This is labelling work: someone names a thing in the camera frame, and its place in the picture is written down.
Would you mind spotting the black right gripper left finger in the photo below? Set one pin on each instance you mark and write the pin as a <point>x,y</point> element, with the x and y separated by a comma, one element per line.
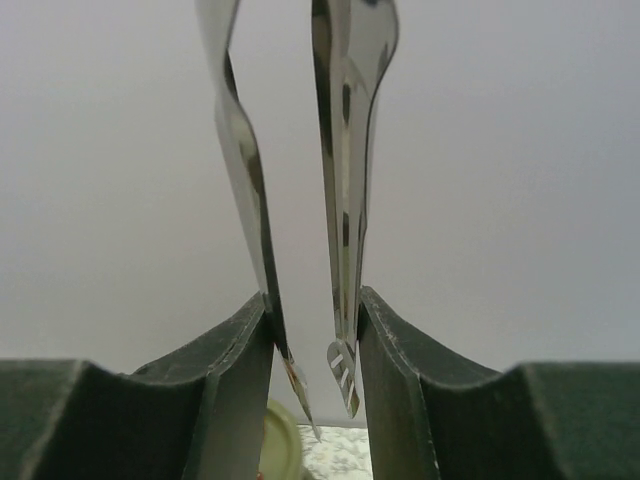
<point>195,413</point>

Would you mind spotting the metal serving tongs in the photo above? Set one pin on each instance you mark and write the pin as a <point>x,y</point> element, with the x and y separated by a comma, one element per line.
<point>353,45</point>

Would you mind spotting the green three-tier cake stand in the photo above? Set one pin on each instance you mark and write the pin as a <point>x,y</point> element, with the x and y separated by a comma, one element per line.
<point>281,452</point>

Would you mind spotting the floral tablecloth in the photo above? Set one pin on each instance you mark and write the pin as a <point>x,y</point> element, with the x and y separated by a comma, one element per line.
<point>342,453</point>

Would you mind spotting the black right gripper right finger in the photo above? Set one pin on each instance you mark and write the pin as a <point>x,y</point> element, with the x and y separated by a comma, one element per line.
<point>434,414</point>

